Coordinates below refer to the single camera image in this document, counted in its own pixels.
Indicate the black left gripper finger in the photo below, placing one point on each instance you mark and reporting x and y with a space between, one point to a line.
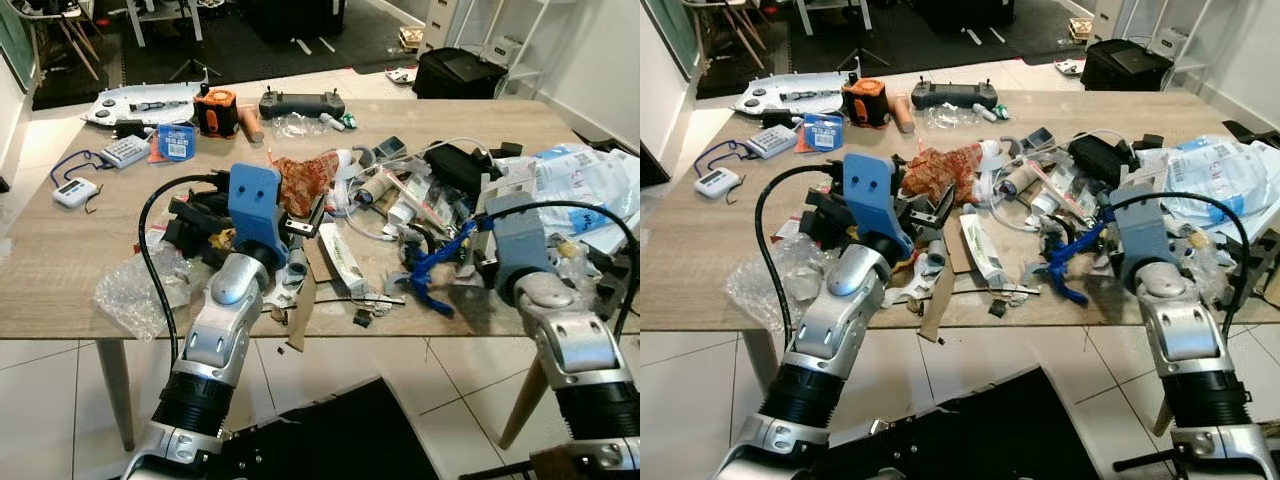
190 220
925 212
303 220
822 205

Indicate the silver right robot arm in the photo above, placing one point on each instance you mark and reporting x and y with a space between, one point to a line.
1190 340
575 350

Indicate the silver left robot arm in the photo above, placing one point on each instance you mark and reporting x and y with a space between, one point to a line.
838 325
215 335

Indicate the blue plastic part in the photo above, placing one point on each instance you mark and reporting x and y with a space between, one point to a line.
435 265
1070 258

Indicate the crumpled orange red wrapper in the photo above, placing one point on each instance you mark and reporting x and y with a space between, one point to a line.
305 178
940 168

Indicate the white squeezed tube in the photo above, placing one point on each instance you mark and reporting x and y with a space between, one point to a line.
984 250
343 260

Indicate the blue retail card package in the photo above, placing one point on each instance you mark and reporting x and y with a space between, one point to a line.
176 143
824 132

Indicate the white keypad calculator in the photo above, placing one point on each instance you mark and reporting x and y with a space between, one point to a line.
771 141
125 151

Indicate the cardboard tube roll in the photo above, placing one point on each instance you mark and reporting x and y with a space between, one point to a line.
378 187
1022 180

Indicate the black pouch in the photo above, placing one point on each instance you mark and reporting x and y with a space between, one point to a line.
455 168
1100 158

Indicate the brown cardboard strip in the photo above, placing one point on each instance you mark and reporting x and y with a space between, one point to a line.
303 315
940 305

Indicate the small clear plastic bag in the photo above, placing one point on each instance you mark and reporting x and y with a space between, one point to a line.
952 116
298 125

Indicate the brown cylinder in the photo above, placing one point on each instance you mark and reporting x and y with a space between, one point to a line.
250 124
902 113

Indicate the white tube green cap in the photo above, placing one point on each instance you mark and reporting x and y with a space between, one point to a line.
338 122
990 112

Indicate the small white digital timer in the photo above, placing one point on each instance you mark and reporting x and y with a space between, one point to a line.
717 182
75 192

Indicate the grey handheld device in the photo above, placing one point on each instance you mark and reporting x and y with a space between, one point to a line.
391 149
1037 139

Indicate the black remote controller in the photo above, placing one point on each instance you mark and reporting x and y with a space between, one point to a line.
954 95
302 104

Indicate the clear blue printed plastic bag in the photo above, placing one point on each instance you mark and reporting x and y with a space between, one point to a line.
585 180
1220 170

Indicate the wooden table leg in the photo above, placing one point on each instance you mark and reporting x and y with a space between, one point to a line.
525 400
1162 418
115 390
760 360

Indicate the black tripod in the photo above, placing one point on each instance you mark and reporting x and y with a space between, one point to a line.
862 58
195 68

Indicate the black hard case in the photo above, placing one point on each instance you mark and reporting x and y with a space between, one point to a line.
1125 65
458 75

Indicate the white shelf rack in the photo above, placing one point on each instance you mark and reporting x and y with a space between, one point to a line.
1185 35
525 40

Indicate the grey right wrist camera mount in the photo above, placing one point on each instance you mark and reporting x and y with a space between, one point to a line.
518 240
1140 235

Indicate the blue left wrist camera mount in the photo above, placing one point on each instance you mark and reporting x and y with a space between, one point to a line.
255 205
870 195

